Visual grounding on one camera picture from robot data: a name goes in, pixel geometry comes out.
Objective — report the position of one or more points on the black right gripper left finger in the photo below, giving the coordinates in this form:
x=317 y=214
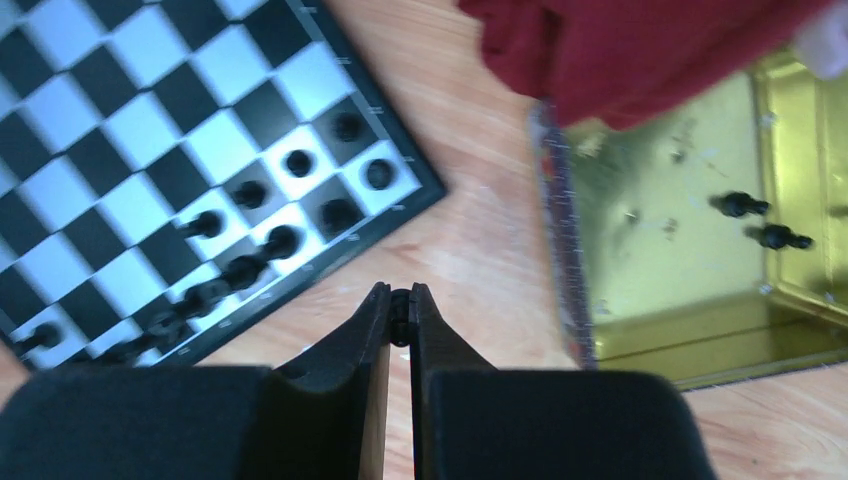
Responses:
x=321 y=415

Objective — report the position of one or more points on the dark red hanging shirt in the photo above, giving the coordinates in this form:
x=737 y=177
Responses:
x=626 y=62

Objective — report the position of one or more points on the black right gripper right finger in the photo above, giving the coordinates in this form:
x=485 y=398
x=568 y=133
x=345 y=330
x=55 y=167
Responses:
x=472 y=420

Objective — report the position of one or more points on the black white chessboard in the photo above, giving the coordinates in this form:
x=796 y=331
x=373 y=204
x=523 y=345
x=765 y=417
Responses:
x=67 y=65

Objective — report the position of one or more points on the yellow metal tin tray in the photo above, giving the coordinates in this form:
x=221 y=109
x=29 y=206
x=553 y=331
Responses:
x=708 y=245

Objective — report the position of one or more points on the black chess piece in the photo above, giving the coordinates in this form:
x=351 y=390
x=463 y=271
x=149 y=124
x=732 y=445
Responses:
x=399 y=322

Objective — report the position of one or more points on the black pieces set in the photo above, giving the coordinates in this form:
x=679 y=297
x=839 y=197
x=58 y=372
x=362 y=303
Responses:
x=97 y=239

